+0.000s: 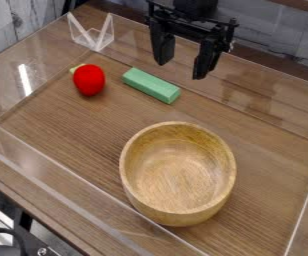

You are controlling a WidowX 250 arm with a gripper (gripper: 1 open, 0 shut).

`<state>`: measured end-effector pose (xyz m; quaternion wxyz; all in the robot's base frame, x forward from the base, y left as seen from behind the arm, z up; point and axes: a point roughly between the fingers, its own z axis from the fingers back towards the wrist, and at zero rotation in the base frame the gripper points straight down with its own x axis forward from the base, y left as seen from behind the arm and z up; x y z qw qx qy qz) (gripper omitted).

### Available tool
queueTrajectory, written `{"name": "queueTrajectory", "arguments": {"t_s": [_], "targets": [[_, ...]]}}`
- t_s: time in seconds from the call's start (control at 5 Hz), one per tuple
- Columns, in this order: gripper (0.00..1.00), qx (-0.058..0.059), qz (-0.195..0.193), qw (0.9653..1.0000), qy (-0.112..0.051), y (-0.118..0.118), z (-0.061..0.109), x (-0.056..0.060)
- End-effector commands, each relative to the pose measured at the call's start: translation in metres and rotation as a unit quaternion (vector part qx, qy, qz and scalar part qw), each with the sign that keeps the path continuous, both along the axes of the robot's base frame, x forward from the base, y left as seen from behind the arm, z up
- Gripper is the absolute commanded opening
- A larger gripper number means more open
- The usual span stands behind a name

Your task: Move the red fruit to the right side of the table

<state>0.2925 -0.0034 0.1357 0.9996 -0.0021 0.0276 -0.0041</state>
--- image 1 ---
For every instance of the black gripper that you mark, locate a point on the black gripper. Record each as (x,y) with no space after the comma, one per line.
(189,19)

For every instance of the red toy strawberry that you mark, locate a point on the red toy strawberry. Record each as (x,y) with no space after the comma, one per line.
(89,79)

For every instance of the green rectangular block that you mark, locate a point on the green rectangular block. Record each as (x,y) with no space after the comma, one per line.
(150,85)

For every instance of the wooden bowl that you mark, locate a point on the wooden bowl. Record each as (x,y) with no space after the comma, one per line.
(178,171)

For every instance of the clear acrylic corner bracket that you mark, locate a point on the clear acrylic corner bracket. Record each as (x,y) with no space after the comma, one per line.
(91,38)

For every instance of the clear acrylic tray wall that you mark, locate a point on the clear acrylic tray wall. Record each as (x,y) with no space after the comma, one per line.
(62,140)

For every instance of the black table leg bracket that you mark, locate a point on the black table leg bracket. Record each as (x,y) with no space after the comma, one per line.
(34,245)

